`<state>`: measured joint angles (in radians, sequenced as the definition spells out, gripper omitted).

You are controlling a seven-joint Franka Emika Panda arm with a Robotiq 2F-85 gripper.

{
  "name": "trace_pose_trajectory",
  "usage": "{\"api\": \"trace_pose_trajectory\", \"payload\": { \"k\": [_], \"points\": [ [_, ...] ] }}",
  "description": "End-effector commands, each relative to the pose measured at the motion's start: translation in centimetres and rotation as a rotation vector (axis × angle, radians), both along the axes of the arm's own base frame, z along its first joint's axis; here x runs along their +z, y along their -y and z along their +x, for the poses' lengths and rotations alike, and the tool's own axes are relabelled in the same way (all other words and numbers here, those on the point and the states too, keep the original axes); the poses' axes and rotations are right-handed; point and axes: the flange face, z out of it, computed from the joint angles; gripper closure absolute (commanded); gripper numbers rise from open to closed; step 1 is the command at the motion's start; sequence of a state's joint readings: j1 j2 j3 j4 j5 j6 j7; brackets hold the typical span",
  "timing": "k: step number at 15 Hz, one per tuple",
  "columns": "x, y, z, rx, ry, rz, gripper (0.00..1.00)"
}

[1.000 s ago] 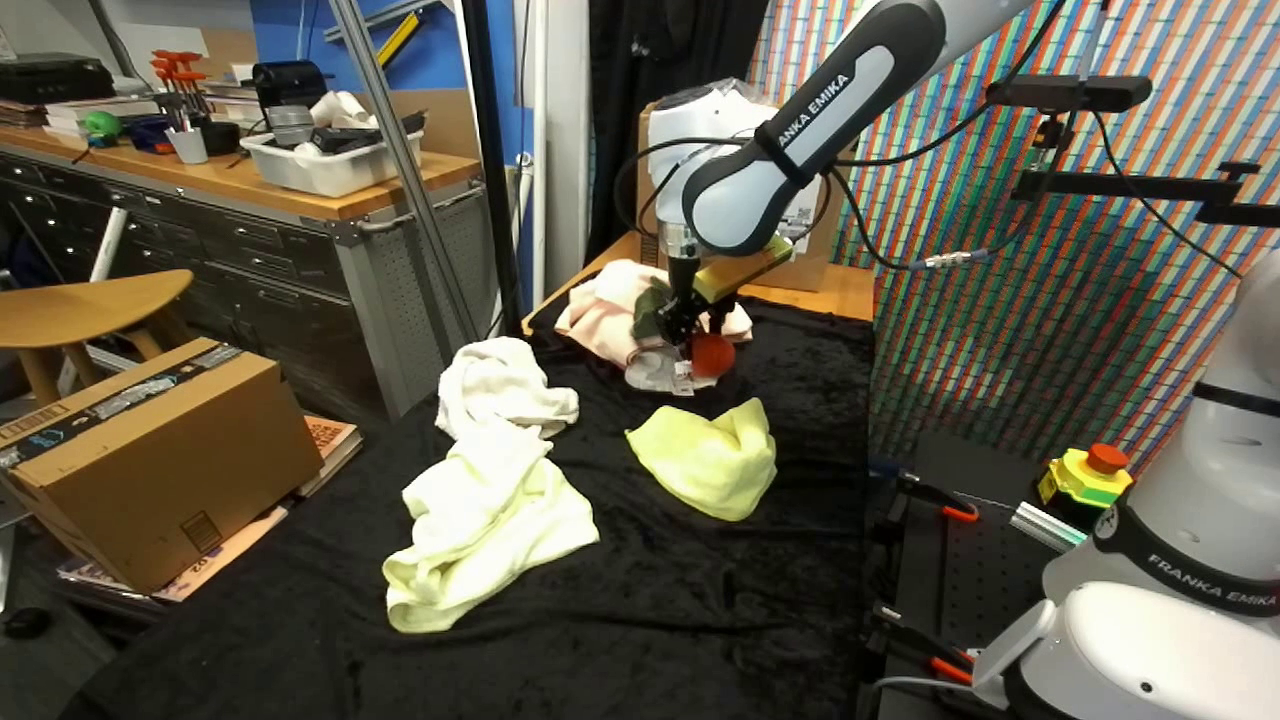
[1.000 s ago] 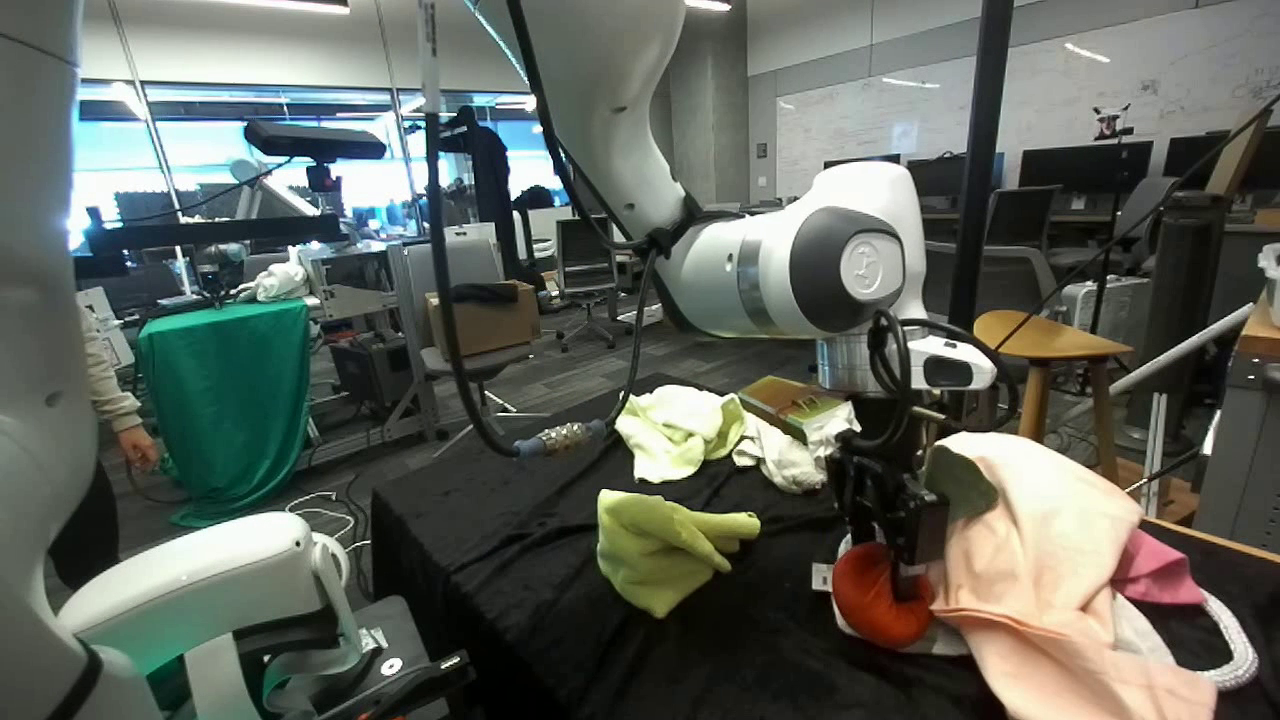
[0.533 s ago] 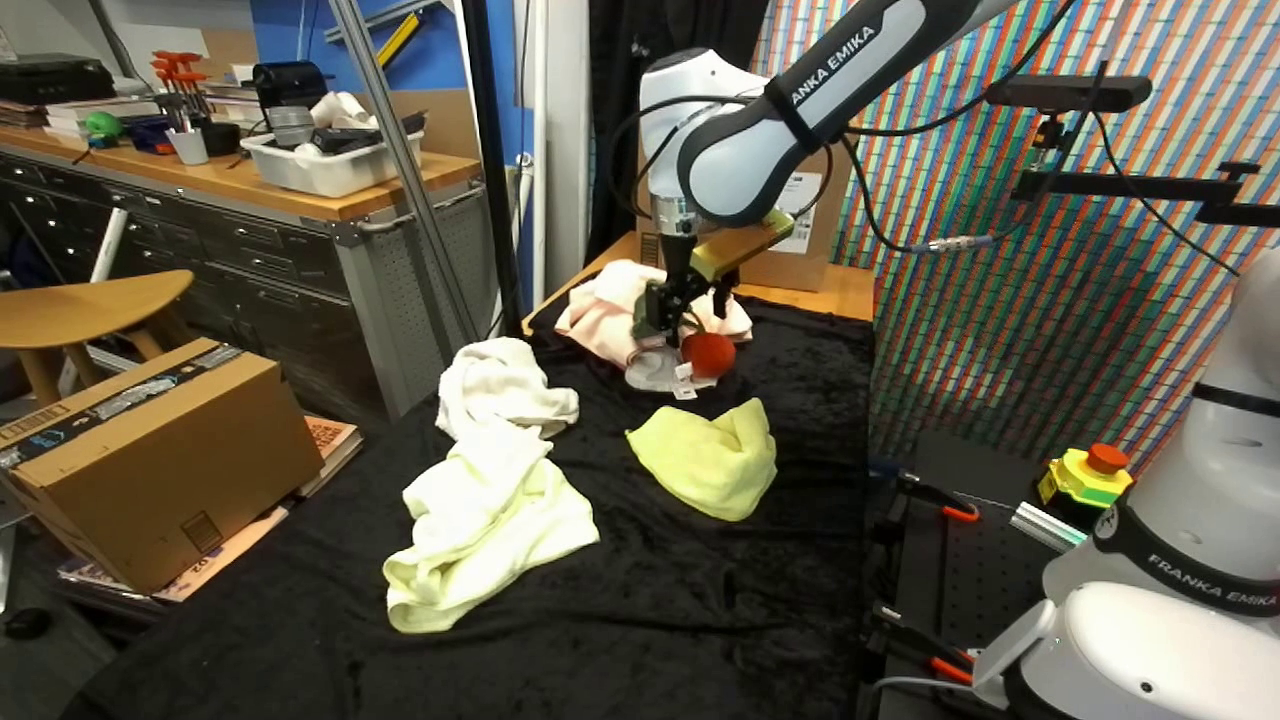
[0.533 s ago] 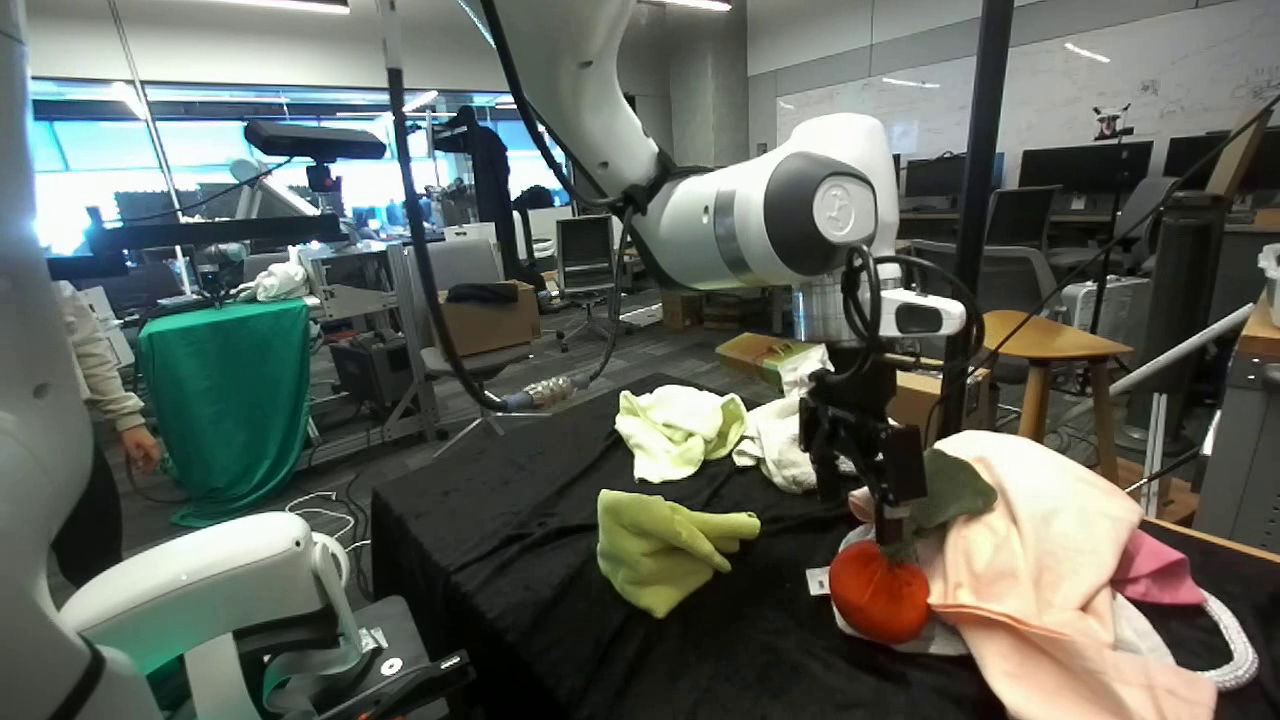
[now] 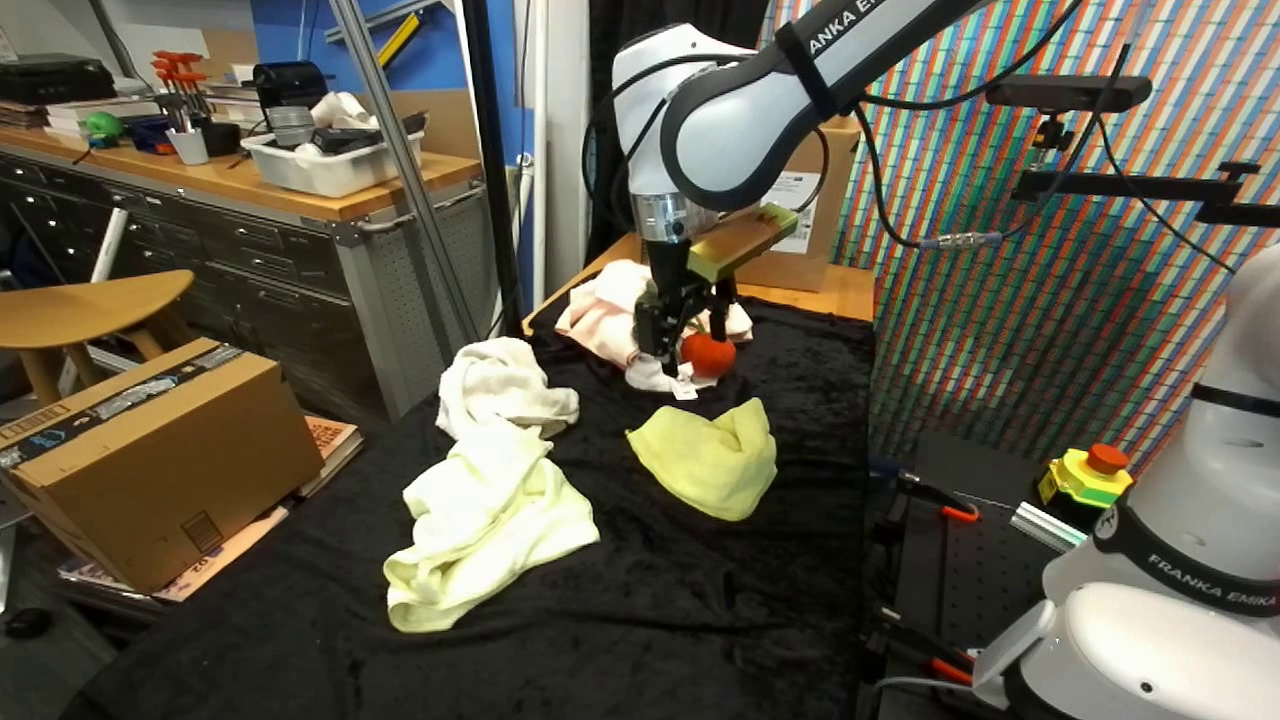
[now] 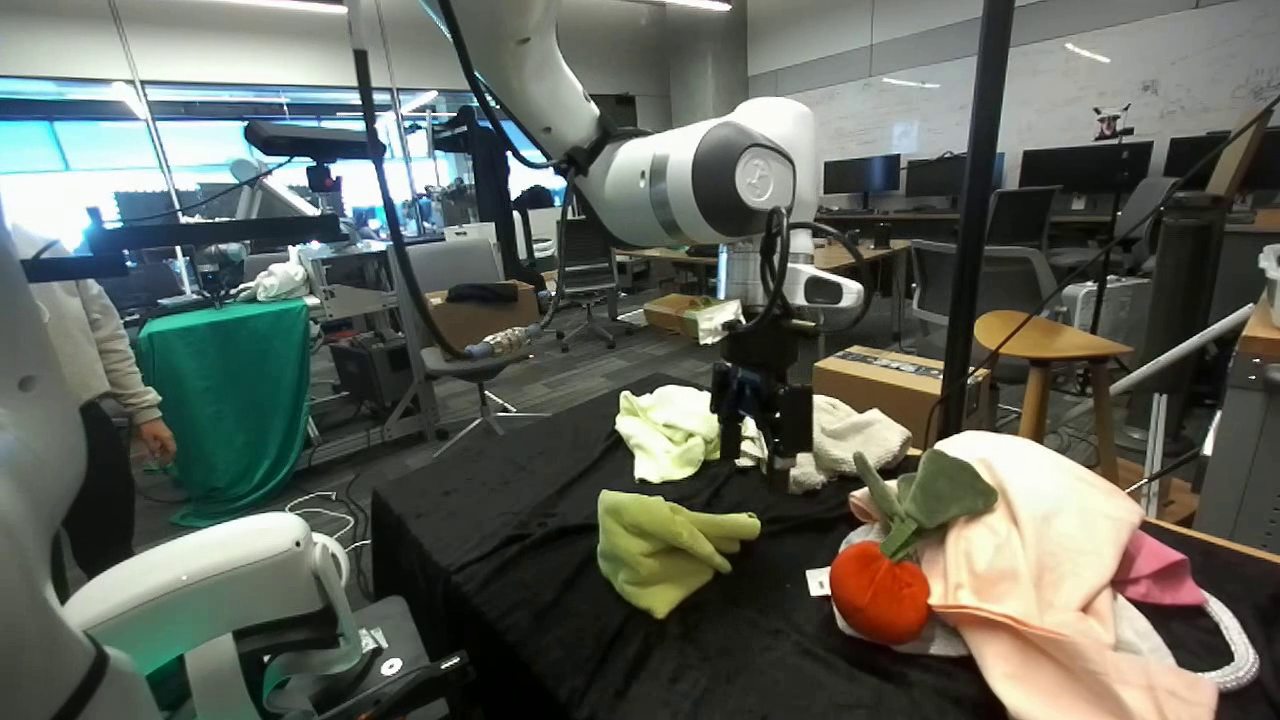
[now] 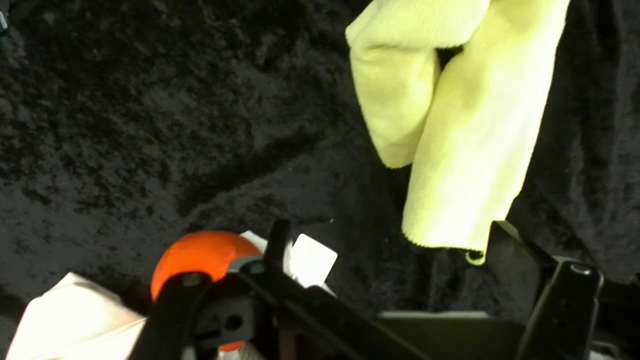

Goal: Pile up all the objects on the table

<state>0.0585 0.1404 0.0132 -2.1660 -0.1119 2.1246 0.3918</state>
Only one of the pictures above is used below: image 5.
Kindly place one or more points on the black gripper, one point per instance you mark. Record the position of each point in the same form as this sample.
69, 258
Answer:
664, 280

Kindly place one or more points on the orange plush vegetable green leaves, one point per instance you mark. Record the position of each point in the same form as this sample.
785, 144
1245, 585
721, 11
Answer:
709, 353

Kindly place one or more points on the peach cloth orange print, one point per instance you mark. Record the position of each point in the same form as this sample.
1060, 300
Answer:
602, 312

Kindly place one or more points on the bright yellow microfibre cloth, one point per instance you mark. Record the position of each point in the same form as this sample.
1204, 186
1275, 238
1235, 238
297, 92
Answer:
707, 460

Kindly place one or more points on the off-white towel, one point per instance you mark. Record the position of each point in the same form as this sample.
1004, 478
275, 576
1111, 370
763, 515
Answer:
500, 387

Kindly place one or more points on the pale green white towel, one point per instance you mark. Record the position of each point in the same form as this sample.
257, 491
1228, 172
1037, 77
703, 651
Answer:
483, 532

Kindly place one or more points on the large cardboard box white label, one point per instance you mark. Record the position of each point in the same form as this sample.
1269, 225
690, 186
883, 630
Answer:
825, 186

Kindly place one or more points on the black vertical pole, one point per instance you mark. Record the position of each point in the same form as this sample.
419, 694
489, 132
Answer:
489, 163

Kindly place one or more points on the black tablecloth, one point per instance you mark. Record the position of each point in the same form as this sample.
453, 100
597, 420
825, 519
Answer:
747, 603

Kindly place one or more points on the silver metal bar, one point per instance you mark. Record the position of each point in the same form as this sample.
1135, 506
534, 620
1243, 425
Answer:
407, 172

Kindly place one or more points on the black mounting plate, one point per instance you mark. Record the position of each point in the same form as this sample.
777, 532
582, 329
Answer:
962, 572

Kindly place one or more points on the white plastic bin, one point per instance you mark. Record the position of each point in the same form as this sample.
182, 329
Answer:
325, 169

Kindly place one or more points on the yellow black tool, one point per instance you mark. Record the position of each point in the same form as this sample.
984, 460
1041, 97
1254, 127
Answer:
396, 40

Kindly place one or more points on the yellow red emergency stop button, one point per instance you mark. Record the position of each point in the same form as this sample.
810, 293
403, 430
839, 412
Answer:
1086, 478

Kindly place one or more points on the grey workbench wooden top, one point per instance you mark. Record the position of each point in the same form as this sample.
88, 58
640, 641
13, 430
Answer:
265, 280

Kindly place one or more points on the long cardboard box black print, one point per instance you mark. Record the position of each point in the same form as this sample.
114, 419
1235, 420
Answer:
163, 482

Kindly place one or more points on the red tool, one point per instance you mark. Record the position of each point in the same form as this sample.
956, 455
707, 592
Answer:
177, 70

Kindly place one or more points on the round wooden stool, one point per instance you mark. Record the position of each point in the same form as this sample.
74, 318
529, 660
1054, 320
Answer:
83, 308

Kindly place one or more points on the green item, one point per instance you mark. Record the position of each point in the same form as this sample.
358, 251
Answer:
101, 130

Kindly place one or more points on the black flat device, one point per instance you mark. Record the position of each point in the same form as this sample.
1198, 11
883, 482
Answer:
55, 83

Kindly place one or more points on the wrist camera with tan mount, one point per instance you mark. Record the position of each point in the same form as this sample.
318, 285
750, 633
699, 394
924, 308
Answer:
742, 240

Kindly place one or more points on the black stereo camera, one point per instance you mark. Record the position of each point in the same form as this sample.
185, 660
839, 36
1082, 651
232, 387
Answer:
1066, 92

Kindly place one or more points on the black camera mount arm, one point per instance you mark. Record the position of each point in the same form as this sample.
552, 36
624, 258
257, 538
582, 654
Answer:
1135, 186

